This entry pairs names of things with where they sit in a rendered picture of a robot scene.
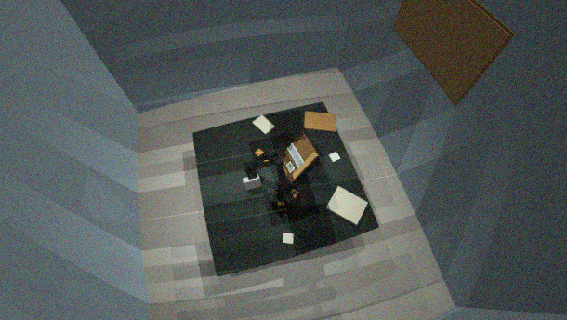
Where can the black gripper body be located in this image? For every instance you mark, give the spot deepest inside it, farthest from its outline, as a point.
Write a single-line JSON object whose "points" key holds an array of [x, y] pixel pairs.
{"points": [[273, 199]]}

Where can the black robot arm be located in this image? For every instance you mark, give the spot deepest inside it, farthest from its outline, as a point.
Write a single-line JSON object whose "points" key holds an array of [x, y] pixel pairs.
{"points": [[282, 190]]}

